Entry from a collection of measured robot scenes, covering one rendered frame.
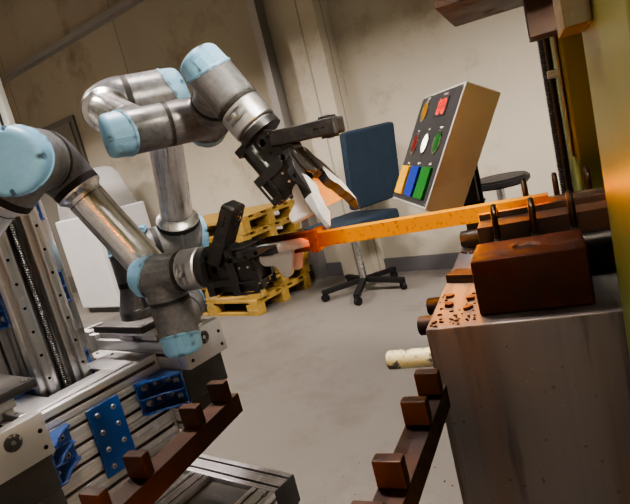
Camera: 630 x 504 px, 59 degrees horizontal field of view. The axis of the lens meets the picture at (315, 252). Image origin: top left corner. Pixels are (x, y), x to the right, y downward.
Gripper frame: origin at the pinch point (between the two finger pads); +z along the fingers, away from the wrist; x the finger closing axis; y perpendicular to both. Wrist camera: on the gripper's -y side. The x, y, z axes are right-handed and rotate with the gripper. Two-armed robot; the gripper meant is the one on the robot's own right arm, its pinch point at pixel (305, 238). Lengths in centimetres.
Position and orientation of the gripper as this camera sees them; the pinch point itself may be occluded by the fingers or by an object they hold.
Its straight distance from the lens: 90.6
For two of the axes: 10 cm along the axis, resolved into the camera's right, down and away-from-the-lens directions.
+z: 9.1, -1.4, -3.9
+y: 2.3, 9.6, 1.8
